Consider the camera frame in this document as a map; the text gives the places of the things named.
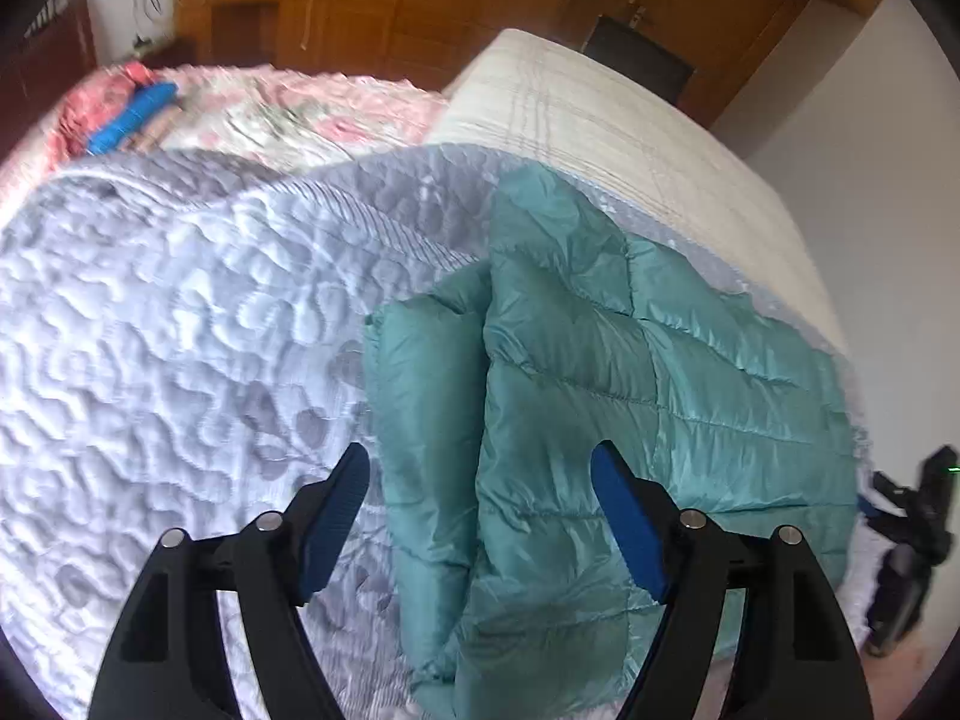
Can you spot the blue cloth roll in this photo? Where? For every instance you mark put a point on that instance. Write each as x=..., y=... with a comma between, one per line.
x=131, y=120

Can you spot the white slatted fixture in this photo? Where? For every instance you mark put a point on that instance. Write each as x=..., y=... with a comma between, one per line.
x=46, y=19

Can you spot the wooden wardrobe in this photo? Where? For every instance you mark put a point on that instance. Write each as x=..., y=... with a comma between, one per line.
x=465, y=0

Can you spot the black rectangular object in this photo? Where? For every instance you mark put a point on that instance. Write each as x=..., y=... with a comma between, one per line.
x=637, y=60

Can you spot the pink floral blanket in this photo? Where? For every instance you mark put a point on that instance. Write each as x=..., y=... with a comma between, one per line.
x=300, y=112

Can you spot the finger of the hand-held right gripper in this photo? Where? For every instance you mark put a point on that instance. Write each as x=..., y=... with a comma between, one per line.
x=870, y=508
x=892, y=485

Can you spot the grey floral quilted bedspread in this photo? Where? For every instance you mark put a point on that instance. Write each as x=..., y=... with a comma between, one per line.
x=187, y=352

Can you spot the cream mattress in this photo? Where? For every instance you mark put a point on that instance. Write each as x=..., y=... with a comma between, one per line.
x=600, y=127

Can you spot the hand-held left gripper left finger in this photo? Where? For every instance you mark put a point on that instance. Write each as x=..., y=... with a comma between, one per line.
x=334, y=517

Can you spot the dark wooden headboard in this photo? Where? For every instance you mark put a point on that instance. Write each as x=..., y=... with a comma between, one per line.
x=45, y=82

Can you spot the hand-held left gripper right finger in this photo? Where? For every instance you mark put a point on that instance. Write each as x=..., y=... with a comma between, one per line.
x=630, y=517

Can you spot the teal quilted down jacket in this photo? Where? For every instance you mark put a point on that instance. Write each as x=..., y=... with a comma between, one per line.
x=585, y=390

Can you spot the wooden desk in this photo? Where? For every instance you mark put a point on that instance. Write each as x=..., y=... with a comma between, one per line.
x=247, y=22

